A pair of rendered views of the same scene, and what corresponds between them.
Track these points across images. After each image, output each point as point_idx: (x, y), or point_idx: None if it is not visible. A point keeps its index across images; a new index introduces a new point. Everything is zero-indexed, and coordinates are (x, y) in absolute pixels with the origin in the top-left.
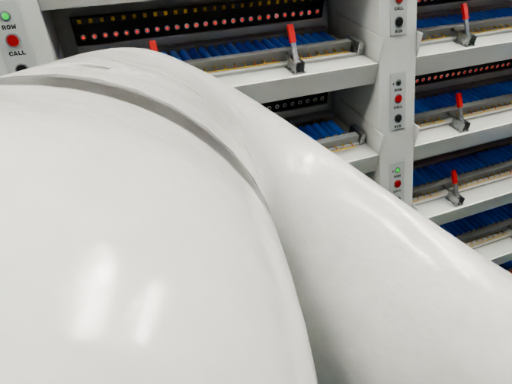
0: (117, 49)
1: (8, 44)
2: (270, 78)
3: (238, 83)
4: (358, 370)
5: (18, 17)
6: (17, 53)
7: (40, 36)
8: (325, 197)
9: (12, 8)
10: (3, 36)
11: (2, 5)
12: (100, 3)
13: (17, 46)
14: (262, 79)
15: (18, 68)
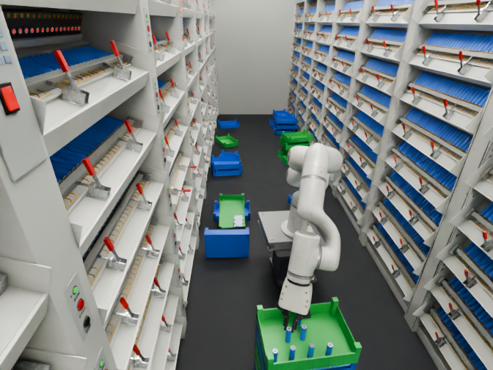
0: (305, 146)
1: (163, 151)
2: (180, 140)
3: (177, 144)
4: None
5: (163, 139)
6: (163, 153)
7: (164, 145)
8: None
9: (162, 136)
10: (162, 148)
11: (161, 136)
12: (164, 127)
13: (163, 151)
14: (179, 141)
15: (165, 159)
